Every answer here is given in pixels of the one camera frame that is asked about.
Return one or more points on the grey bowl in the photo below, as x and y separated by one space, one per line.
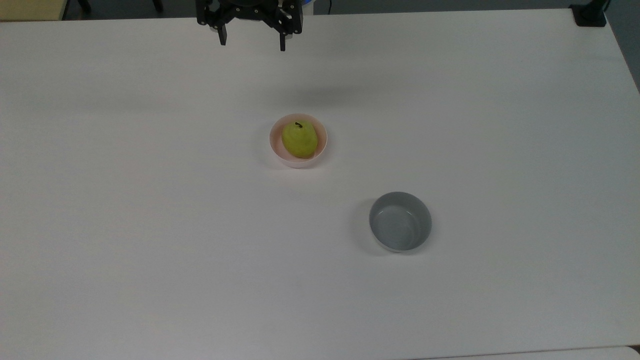
400 225

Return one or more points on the black chair leg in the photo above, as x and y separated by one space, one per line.
158 5
85 6

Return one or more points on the pink bowl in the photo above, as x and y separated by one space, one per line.
274 145

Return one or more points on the black clamp stand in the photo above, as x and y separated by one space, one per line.
589 15

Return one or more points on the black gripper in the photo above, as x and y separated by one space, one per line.
250 9

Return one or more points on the yellow wooden furniture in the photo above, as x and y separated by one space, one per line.
30 9

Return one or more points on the green pear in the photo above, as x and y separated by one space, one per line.
300 141

